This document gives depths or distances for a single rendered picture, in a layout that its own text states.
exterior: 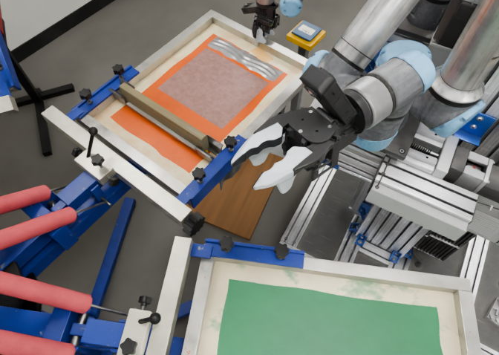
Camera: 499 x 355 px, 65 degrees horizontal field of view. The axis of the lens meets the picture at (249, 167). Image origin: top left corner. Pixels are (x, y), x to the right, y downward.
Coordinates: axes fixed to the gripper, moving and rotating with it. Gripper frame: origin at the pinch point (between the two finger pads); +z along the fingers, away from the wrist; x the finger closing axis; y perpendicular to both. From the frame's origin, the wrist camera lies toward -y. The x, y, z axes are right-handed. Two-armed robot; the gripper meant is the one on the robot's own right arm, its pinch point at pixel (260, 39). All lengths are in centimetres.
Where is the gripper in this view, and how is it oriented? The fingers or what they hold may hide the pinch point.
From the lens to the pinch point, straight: 177.5
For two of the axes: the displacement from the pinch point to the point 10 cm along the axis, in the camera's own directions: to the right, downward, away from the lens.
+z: 0.0, 5.3, 8.5
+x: 6.1, -6.7, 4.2
